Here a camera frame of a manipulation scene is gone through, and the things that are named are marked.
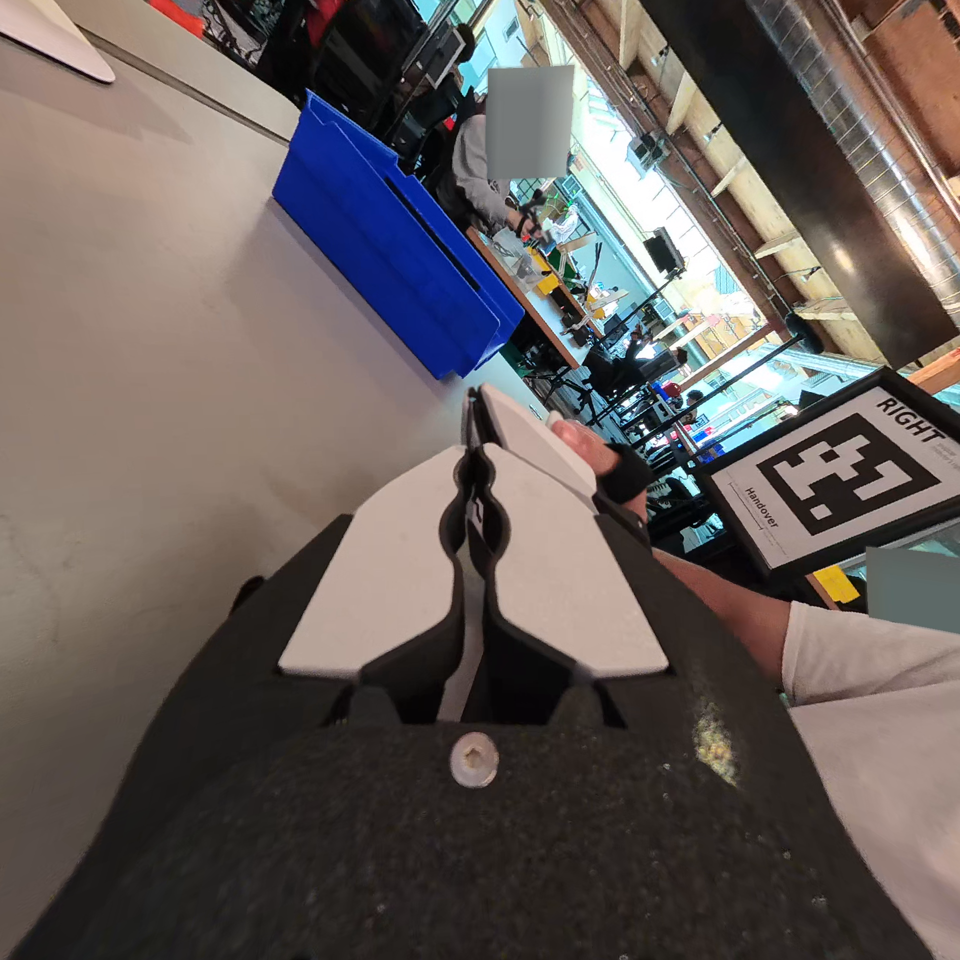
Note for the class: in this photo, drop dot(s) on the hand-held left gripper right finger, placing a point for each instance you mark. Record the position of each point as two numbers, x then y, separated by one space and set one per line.
570 592

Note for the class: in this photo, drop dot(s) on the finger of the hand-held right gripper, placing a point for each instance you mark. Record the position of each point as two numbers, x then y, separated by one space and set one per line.
532 439
472 427

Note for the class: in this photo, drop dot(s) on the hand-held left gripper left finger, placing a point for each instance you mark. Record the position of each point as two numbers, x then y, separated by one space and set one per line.
375 592

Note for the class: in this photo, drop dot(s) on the blue plastic bin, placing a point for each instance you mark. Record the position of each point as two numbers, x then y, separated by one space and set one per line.
360 225

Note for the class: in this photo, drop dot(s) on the person's right forearm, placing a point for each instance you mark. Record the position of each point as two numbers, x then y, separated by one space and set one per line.
727 607

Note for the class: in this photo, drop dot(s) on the person's right hand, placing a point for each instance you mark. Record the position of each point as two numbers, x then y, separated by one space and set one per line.
585 442

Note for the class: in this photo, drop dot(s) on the framed marker sign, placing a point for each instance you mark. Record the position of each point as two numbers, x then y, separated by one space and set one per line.
825 480

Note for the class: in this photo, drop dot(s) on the white folding stand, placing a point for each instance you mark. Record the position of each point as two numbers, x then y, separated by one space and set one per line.
45 30

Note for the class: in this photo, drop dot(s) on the silver ventilation duct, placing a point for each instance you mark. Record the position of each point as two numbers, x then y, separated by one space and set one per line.
862 135

